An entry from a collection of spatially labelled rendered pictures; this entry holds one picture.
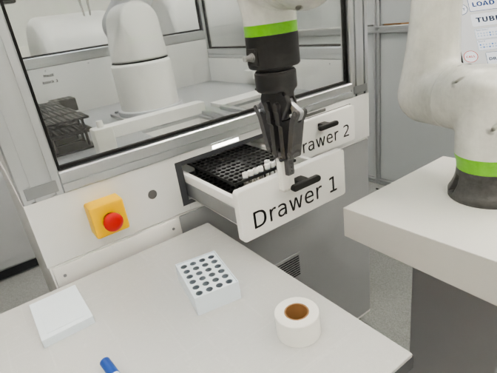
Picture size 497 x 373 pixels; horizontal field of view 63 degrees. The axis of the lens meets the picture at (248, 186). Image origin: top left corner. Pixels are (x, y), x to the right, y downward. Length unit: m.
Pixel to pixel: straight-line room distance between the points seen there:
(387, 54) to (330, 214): 1.55
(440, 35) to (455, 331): 0.62
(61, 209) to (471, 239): 0.77
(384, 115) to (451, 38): 1.89
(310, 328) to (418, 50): 0.60
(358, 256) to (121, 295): 0.95
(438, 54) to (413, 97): 0.09
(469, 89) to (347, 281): 0.93
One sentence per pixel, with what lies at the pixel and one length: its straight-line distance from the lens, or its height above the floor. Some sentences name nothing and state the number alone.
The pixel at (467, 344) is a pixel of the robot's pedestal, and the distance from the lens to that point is 1.03.
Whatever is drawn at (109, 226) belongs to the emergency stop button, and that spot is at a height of 0.87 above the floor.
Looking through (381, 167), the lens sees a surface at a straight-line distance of 2.94.
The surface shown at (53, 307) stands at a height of 0.78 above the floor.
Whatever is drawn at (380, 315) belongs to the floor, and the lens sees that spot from 1.86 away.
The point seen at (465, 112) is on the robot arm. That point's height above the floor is 1.01.
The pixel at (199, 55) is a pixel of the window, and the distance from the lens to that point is 0.99.
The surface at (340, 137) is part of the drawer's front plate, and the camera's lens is 1.28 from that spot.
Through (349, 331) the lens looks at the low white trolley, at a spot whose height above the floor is 0.76.
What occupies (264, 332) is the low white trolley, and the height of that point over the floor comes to 0.76.
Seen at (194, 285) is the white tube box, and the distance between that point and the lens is 0.76.
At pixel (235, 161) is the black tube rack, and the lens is 0.99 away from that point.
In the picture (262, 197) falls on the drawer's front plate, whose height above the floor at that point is 0.90.
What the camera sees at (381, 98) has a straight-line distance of 2.80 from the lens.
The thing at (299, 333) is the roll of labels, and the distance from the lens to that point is 0.64.
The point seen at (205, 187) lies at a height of 0.89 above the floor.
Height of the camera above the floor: 1.23
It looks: 23 degrees down
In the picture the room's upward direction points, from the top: 8 degrees counter-clockwise
